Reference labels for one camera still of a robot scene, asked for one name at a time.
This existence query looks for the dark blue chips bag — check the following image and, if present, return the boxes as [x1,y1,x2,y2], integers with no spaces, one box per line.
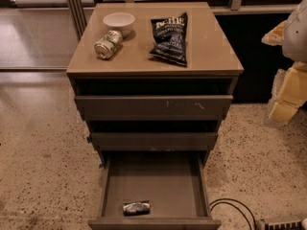
[150,12,188,67]

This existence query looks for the green white soda can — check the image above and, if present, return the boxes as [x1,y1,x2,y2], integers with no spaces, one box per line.
[94,30,123,59]

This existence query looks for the grey open bottom drawer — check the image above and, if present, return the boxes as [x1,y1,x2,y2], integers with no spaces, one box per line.
[88,151,222,230]

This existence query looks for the grey drawer cabinet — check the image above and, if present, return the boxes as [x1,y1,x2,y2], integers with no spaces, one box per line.
[67,2,244,160]

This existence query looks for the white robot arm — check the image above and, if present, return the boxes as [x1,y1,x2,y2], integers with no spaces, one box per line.
[261,0,307,127]

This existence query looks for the grey middle drawer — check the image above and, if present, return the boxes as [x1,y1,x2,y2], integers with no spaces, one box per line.
[91,132,218,151]

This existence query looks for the blue silver redbull can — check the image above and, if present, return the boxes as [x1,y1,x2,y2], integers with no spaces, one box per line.
[123,201,151,216]

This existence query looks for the white ceramic bowl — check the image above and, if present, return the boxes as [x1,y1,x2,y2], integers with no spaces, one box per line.
[103,12,135,37]

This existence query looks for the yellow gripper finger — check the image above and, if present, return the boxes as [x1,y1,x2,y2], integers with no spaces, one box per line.
[268,61,307,124]
[261,20,286,46]

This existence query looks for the blue tape pieces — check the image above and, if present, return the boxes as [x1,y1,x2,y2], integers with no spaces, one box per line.
[86,136,92,143]

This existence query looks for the power strip on floor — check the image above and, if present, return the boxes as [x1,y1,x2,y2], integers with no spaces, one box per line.
[256,219,303,230]

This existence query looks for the black floor cable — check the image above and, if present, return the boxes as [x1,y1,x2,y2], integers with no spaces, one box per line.
[209,197,258,230]

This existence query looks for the grey top drawer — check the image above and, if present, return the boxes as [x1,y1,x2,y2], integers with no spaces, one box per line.
[75,95,232,121]

